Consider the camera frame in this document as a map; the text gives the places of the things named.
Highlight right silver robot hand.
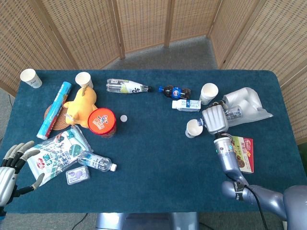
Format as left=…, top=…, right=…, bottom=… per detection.
left=201, top=102, right=230, bottom=138

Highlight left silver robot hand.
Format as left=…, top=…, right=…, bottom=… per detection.
left=0, top=140, right=46, bottom=207

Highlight clear water bottle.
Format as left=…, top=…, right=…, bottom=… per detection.
left=196, top=104, right=243, bottom=127

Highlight paper cup blue flower print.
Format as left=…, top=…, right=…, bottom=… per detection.
left=185, top=119, right=204, bottom=139

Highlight white milk bottle blue label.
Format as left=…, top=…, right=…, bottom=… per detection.
left=171, top=99, right=201, bottom=112

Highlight Pepsi cola bottle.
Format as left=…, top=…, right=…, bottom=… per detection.
left=158, top=84, right=192, bottom=100

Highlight capped Aquafina water bottle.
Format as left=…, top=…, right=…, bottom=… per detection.
left=77, top=150, right=118, bottom=173

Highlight clear bottle lime label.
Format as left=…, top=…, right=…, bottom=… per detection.
left=106, top=78, right=153, bottom=94

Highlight white paper cup grey print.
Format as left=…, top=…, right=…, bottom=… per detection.
left=20, top=68, right=43, bottom=89

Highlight red-lidded round container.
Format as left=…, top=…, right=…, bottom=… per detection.
left=87, top=107, right=117, bottom=138

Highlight plain white paper cup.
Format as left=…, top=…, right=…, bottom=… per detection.
left=75, top=71, right=94, bottom=89

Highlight stacked white paper cups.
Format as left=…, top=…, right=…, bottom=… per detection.
left=199, top=82, right=219, bottom=105

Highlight white plastic bag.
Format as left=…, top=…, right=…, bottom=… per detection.
left=222, top=87, right=274, bottom=127

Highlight red green cookie box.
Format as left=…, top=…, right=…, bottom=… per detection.
left=231, top=136, right=254, bottom=173

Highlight white green snack bag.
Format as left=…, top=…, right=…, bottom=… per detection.
left=25, top=124, right=94, bottom=187

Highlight clear case purple insert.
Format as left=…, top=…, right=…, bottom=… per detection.
left=65, top=165, right=91, bottom=185

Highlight round woven brown coaster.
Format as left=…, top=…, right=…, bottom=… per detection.
left=44, top=103, right=72, bottom=131

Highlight long blue plastic wrap box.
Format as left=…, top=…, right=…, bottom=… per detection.
left=36, top=81, right=72, bottom=140

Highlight yellow plush toy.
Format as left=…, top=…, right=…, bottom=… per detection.
left=62, top=86, right=99, bottom=127

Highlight wooden rattan folding screen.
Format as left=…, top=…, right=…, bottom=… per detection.
left=0, top=0, right=307, bottom=144

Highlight grey robot torso base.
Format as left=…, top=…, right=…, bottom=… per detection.
left=95, top=212, right=200, bottom=230

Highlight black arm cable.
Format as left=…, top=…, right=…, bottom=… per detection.
left=244, top=185, right=269, bottom=230

